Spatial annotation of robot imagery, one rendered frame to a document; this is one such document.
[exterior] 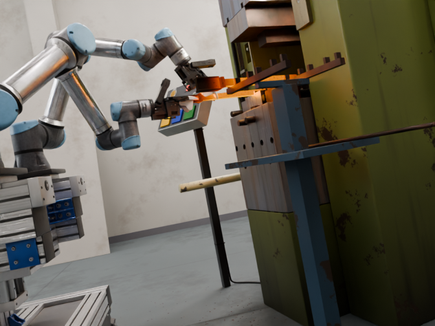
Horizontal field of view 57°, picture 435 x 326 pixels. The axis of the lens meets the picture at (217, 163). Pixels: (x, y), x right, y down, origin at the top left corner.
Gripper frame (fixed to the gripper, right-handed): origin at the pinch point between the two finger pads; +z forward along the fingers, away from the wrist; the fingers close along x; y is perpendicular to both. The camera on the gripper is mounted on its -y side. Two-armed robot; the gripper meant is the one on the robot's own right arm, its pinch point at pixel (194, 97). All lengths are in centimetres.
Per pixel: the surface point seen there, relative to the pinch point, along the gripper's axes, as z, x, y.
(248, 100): 27.7, -4.2, 3.0
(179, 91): 14, -61, -16
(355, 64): 44, 49, 3
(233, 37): 27.3, -7.9, -27.9
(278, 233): 22, 11, 63
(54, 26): -35, -318, -159
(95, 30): 10, -323, -154
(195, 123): 13.0, -41.3, 5.6
